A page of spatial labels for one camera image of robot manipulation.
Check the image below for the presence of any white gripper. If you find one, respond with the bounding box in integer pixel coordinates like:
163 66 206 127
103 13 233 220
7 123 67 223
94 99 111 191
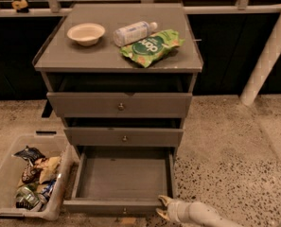
156 195 187 223

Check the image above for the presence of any grey bottom drawer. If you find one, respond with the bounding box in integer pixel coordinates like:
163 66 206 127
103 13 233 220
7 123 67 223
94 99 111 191
63 147 175 216

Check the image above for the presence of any grey drawer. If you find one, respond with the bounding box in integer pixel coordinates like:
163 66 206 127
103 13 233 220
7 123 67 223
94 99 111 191
63 147 175 216
64 127 184 147
47 92 192 118

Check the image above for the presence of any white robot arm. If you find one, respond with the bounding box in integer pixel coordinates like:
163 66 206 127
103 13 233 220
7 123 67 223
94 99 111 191
156 195 243 227

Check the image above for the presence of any grey middle drawer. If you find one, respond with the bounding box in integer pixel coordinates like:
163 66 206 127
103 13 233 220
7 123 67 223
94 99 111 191
64 127 184 147

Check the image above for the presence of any grey drawer cabinet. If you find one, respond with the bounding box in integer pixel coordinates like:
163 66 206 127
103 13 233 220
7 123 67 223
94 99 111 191
32 3 204 163

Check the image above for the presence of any grey top drawer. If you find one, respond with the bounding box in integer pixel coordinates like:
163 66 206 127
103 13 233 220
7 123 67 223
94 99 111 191
47 92 192 118

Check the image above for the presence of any blue white soda can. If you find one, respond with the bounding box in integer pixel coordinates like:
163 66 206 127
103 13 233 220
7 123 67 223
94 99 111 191
39 180 56 204

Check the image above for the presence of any yellow chip bag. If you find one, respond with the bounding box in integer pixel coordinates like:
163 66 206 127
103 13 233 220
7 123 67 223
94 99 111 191
35 156 61 183

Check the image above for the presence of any clear plastic bin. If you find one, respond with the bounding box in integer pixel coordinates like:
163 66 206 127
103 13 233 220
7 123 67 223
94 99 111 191
0 134 73 220

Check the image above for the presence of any brown snack bag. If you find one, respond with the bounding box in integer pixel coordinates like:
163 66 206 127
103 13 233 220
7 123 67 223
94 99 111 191
22 165 41 183

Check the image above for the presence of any dark blue chip bag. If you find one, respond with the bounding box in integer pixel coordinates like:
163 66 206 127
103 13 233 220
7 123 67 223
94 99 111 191
14 146 44 163

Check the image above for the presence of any green snack bag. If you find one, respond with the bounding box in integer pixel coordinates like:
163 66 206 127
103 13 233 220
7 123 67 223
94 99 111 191
120 29 184 68

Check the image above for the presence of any clear plastic bottle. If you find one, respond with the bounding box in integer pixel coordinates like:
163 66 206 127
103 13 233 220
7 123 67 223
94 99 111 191
114 21 158 47

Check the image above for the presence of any white paper bowl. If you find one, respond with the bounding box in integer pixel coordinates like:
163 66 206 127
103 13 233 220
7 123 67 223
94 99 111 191
67 23 105 46

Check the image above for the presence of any white diagonal pillar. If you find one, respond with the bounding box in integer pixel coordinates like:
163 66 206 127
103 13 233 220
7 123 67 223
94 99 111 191
239 12 281 106

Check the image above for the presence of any yellow black toy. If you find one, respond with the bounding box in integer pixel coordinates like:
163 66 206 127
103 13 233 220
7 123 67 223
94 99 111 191
11 0 29 13

